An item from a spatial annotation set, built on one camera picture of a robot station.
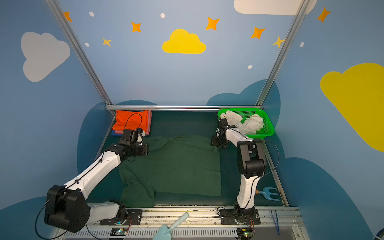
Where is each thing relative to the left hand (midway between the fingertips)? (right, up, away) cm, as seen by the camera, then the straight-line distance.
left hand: (150, 147), depth 86 cm
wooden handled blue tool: (+67, -25, -4) cm, 72 cm away
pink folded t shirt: (-8, +12, +23) cm, 27 cm away
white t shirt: (+68, +13, +25) cm, 73 cm away
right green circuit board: (+50, -40, -14) cm, 66 cm away
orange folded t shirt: (-21, +18, +23) cm, 36 cm away
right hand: (+41, +1, +14) cm, 43 cm away
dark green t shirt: (+20, -12, +8) cm, 25 cm away
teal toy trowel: (+12, -38, -17) cm, 43 cm away
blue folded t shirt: (-32, +8, +19) cm, 38 cm away
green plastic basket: (+79, +10, +20) cm, 82 cm away
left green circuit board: (-11, -39, -14) cm, 43 cm away
